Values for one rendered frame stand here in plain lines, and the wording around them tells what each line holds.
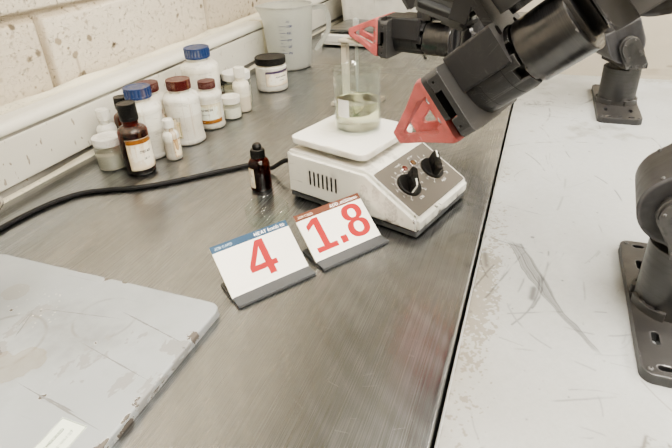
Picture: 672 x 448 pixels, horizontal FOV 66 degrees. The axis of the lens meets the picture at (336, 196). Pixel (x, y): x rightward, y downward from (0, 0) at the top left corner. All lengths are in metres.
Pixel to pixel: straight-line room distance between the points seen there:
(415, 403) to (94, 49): 0.80
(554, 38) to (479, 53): 0.06
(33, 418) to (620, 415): 0.44
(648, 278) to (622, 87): 0.58
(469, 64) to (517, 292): 0.23
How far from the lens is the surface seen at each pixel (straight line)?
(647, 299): 0.55
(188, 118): 0.91
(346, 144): 0.65
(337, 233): 0.60
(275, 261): 0.56
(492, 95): 0.48
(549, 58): 0.46
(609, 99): 1.09
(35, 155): 0.89
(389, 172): 0.63
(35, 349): 0.55
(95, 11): 1.03
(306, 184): 0.68
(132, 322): 0.54
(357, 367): 0.47
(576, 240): 0.66
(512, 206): 0.70
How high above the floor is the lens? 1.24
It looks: 28 degrees down
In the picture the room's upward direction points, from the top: 3 degrees counter-clockwise
